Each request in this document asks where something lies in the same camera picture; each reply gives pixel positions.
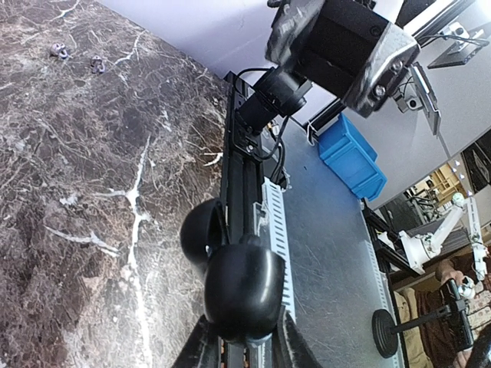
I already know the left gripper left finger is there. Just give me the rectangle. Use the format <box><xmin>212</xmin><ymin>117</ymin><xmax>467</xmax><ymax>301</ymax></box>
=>
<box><xmin>171</xmin><ymin>317</ymin><xmax>220</xmax><ymax>368</ymax></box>

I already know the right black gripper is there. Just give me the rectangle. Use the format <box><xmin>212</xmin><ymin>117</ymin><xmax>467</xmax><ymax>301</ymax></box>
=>
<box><xmin>265</xmin><ymin>0</ymin><xmax>420</xmax><ymax>117</ymax></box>

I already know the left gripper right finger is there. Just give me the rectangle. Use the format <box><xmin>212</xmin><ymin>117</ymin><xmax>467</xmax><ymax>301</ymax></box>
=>
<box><xmin>274</xmin><ymin>308</ymin><xmax>322</xmax><ymax>368</ymax></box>

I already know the black earbud charging case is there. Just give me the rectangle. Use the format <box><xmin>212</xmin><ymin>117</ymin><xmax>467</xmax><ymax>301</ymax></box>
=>
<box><xmin>180</xmin><ymin>199</ymin><xmax>285</xmax><ymax>344</ymax></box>

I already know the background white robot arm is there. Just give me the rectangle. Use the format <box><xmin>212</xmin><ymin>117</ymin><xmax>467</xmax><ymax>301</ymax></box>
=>
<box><xmin>172</xmin><ymin>192</ymin><xmax>490</xmax><ymax>367</ymax></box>

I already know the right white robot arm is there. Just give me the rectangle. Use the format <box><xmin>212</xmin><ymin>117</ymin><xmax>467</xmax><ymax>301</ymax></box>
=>
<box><xmin>238</xmin><ymin>1</ymin><xmax>420</xmax><ymax>135</ymax></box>

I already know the black round stand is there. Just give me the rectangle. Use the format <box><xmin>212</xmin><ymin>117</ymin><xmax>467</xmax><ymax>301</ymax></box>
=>
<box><xmin>371</xmin><ymin>276</ymin><xmax>476</xmax><ymax>358</ymax></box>

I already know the blue plastic bin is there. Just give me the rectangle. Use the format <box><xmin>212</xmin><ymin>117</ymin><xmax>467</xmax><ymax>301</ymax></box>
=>
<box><xmin>318</xmin><ymin>113</ymin><xmax>387</xmax><ymax>202</ymax></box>

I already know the purple earbud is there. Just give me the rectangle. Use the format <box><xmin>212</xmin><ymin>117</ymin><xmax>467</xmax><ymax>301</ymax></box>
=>
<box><xmin>91</xmin><ymin>55</ymin><xmax>106</xmax><ymax>74</ymax></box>
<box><xmin>50</xmin><ymin>43</ymin><xmax>70</xmax><ymax>60</ymax></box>

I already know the white slotted cable duct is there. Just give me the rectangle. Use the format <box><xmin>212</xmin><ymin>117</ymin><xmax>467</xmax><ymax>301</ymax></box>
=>
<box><xmin>262</xmin><ymin>177</ymin><xmax>296</xmax><ymax>321</ymax></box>

